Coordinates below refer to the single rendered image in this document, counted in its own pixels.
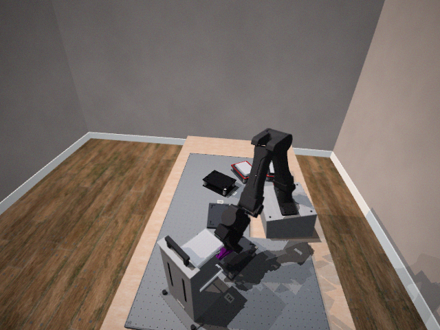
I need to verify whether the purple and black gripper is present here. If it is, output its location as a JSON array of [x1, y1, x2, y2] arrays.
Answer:
[[216, 241, 243, 260]]

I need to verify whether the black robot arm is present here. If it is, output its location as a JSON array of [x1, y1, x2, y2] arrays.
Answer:
[[214, 128, 297, 245]]

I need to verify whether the white multi-well plate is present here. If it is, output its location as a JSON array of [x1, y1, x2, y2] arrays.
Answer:
[[180, 228, 224, 268]]

